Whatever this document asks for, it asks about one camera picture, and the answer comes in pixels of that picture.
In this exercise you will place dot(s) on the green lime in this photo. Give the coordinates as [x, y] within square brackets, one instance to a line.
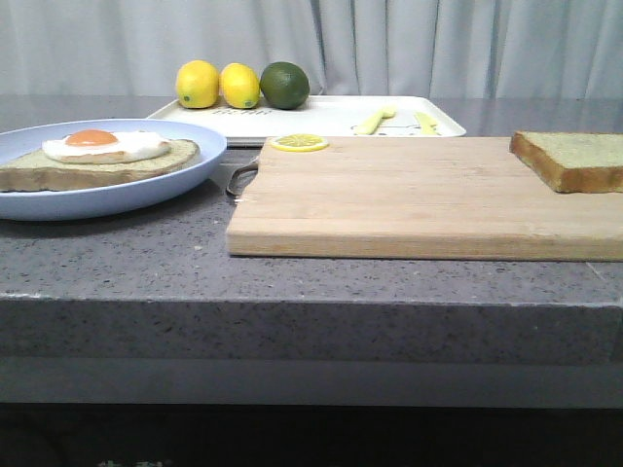
[285, 85]

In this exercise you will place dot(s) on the right yellow lemon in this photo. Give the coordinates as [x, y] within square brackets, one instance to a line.
[240, 86]

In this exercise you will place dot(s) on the yellow lemon slice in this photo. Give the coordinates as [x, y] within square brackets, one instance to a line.
[299, 142]

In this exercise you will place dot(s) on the yellow plastic fork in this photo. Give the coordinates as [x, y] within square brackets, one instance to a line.
[371, 123]

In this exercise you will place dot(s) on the cream bear serving tray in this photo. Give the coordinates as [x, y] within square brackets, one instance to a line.
[325, 115]

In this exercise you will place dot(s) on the left yellow lemon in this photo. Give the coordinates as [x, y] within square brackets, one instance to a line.
[197, 84]

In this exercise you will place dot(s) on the bread slice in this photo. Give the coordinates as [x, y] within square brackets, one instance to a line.
[572, 162]
[35, 171]

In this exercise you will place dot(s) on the fried egg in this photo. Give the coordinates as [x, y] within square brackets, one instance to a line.
[101, 146]

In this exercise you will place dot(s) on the wooden cutting board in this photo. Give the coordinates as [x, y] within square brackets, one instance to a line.
[465, 198]

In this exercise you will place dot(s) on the yellow plastic knife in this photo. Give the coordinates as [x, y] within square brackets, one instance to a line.
[428, 125]

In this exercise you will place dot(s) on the light blue round plate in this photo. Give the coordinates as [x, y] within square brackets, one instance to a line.
[101, 201]

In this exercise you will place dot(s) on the white curtain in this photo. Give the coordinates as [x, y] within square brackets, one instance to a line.
[473, 49]

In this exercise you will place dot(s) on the metal cutting board handle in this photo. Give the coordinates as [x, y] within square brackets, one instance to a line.
[241, 177]

